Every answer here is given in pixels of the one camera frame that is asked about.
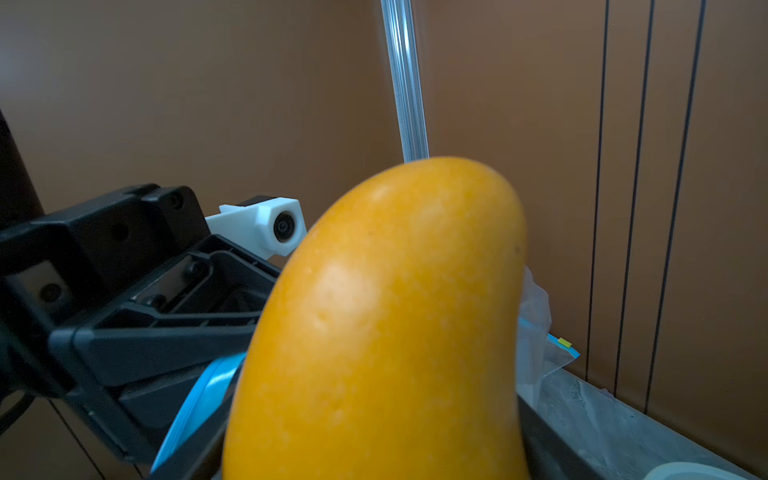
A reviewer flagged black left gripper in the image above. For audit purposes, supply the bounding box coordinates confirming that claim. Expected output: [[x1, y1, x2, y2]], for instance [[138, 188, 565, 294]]
[[1, 184, 280, 462]]

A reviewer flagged clear zip-top bag blue zipper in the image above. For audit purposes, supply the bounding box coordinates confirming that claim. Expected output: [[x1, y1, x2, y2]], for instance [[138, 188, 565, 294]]
[[516, 267, 580, 410]]

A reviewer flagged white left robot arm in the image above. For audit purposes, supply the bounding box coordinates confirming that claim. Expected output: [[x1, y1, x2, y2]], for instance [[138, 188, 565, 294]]
[[1, 127, 279, 463]]

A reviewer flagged spare clear zip-top bag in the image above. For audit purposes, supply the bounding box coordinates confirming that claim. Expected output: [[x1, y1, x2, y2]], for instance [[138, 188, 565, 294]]
[[150, 353, 246, 474]]

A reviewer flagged white fruit bowl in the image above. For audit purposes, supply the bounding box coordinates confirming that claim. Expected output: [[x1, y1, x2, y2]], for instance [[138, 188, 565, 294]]
[[644, 462, 746, 480]]

